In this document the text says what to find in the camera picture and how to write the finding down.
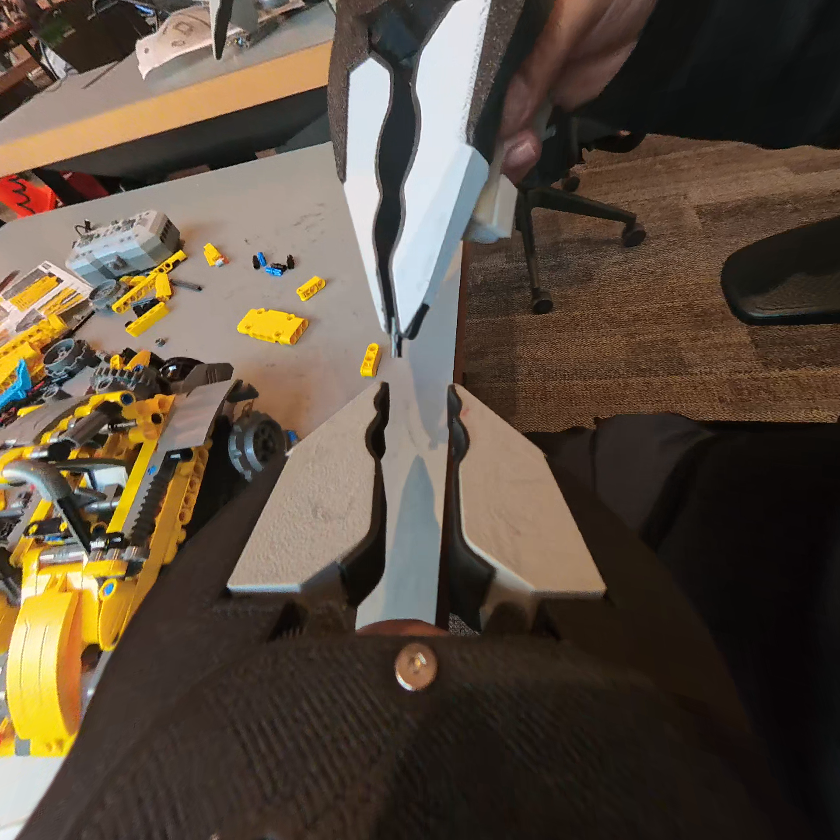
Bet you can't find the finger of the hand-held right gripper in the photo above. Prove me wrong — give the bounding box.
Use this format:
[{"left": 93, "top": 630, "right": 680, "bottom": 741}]
[
  {"left": 343, "top": 54, "right": 398, "bottom": 336},
  {"left": 390, "top": 0, "right": 494, "bottom": 341}
]

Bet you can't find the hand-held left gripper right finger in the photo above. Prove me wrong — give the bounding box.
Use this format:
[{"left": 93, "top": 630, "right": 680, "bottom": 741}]
[{"left": 446, "top": 382, "right": 608, "bottom": 611}]

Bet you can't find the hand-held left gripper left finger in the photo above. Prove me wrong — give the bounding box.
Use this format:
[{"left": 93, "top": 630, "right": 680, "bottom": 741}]
[{"left": 226, "top": 381, "right": 391, "bottom": 608}]

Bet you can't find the grey desk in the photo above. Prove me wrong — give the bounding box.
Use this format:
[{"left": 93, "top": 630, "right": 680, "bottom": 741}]
[{"left": 0, "top": 141, "right": 468, "bottom": 840}]

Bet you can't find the person's right hand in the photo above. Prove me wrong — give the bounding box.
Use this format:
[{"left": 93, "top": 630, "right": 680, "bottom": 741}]
[{"left": 495, "top": 0, "right": 660, "bottom": 188}]

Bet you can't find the yellow rectangular brick panel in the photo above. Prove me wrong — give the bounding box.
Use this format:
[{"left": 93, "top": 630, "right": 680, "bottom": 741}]
[{"left": 236, "top": 307, "right": 311, "bottom": 347}]

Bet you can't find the idle hand-held gripper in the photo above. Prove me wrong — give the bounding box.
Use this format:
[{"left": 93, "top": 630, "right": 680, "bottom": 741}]
[{"left": 209, "top": 0, "right": 260, "bottom": 61}]

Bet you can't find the black office chair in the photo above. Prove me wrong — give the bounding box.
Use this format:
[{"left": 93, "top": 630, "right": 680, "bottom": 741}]
[{"left": 515, "top": 128, "right": 647, "bottom": 312}]

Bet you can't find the printed paper sheet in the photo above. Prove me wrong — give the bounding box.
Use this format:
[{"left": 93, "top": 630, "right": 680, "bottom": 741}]
[{"left": 136, "top": 13, "right": 217, "bottom": 80}]

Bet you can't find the grey table wood edge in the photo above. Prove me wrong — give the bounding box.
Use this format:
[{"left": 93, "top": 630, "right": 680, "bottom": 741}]
[{"left": 0, "top": 0, "right": 339, "bottom": 179}]

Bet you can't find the yellow thick brick beam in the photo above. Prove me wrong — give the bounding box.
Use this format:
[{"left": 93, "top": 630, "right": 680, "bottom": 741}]
[{"left": 110, "top": 249, "right": 188, "bottom": 314}]

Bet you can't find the grey brick battery hub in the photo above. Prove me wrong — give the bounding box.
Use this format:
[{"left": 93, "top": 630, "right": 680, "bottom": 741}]
[{"left": 66, "top": 210, "right": 182, "bottom": 284}]

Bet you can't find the yellow grey brick vehicle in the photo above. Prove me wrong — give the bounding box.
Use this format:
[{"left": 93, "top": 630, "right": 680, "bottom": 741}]
[{"left": 0, "top": 351, "right": 299, "bottom": 759}]

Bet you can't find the blue brick separator tool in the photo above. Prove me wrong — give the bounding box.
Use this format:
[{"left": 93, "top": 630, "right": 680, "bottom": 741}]
[{"left": 0, "top": 360, "right": 32, "bottom": 409}]

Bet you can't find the orange plastic crate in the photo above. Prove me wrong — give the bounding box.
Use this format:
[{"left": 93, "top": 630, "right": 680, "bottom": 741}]
[{"left": 0, "top": 169, "right": 109, "bottom": 221}]

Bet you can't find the yellow black sticker sheet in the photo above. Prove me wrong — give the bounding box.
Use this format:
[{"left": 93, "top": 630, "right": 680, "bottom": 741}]
[{"left": 0, "top": 261, "right": 94, "bottom": 329}]

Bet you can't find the large yellow brick frame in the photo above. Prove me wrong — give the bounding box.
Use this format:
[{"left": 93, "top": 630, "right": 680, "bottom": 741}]
[{"left": 0, "top": 314, "right": 70, "bottom": 385}]

